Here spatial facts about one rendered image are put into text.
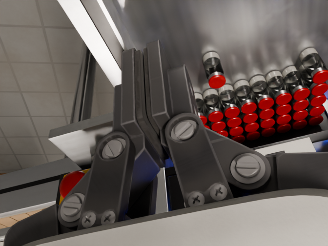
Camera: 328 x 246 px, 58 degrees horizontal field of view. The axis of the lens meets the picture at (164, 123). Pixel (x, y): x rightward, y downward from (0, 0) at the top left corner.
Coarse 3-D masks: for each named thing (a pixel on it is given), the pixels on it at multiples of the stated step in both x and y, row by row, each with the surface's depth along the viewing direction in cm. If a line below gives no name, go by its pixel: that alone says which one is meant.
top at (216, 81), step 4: (212, 76) 35; (216, 76) 34; (220, 76) 34; (212, 80) 35; (216, 80) 35; (220, 80) 35; (224, 80) 35; (212, 84) 35; (216, 84) 35; (220, 84) 35
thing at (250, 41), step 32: (128, 0) 31; (160, 0) 32; (192, 0) 32; (224, 0) 32; (256, 0) 32; (288, 0) 33; (320, 0) 33; (128, 32) 34; (160, 32) 35; (192, 32) 35; (224, 32) 35; (256, 32) 36; (288, 32) 36; (320, 32) 36; (192, 64) 39; (224, 64) 39; (256, 64) 40; (288, 64) 40
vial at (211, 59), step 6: (210, 54) 37; (216, 54) 37; (204, 60) 37; (210, 60) 36; (216, 60) 36; (204, 66) 37; (210, 66) 36; (216, 66) 35; (210, 72) 35; (216, 72) 35; (222, 72) 36
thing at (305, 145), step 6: (306, 138) 34; (282, 144) 35; (288, 144) 35; (294, 144) 34; (300, 144) 34; (306, 144) 34; (312, 144) 34; (258, 150) 35; (264, 150) 35; (270, 150) 35; (276, 150) 35; (282, 150) 35; (288, 150) 34; (294, 150) 34; (300, 150) 34; (306, 150) 34; (312, 150) 33
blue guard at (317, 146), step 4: (316, 144) 34; (320, 144) 34; (324, 144) 34; (316, 148) 34; (320, 148) 33; (324, 148) 33; (168, 176) 38; (168, 180) 37; (168, 184) 37; (168, 188) 37
